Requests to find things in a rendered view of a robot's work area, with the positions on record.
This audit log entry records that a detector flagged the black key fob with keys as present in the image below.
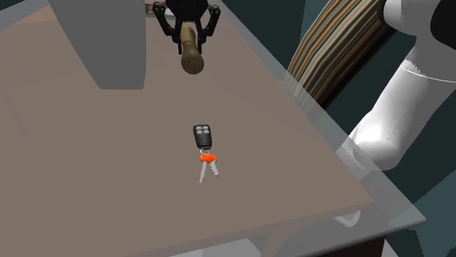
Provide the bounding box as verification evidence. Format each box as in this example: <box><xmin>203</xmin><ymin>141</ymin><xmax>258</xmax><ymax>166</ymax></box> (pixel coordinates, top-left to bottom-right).
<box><xmin>192</xmin><ymin>123</ymin><xmax>221</xmax><ymax>185</ymax></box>

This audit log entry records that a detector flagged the brown table with glass edge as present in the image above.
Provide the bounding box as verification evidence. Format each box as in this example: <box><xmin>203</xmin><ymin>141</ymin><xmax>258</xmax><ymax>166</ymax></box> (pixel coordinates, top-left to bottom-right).
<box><xmin>0</xmin><ymin>0</ymin><xmax>428</xmax><ymax>257</ymax></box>

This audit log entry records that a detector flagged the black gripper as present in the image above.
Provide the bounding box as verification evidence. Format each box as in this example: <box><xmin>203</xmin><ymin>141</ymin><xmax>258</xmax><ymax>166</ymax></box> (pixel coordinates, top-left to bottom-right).
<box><xmin>152</xmin><ymin>0</ymin><xmax>221</xmax><ymax>55</ymax></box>

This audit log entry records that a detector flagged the striped upholstered chair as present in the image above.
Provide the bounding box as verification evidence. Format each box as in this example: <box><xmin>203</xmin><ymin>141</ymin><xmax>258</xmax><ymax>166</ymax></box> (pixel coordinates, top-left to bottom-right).
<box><xmin>286</xmin><ymin>0</ymin><xmax>398</xmax><ymax>110</ymax></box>

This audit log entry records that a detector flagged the brown wooden cylinder tool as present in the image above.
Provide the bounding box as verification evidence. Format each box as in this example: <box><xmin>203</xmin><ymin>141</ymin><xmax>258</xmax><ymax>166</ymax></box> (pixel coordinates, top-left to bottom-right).
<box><xmin>179</xmin><ymin>22</ymin><xmax>205</xmax><ymax>75</ymax></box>

